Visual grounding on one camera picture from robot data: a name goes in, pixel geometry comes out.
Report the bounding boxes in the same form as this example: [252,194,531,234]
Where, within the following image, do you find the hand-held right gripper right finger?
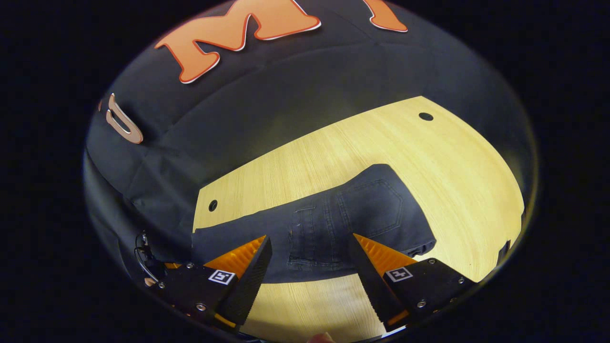
[349,233,478,333]

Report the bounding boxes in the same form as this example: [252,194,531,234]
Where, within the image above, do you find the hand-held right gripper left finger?
[159,235,273,329]

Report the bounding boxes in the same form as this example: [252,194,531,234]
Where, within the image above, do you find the dark grey jeans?
[191,163,437,285]

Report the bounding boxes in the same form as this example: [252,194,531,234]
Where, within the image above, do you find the black backdrop cloth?
[83,0,537,296]

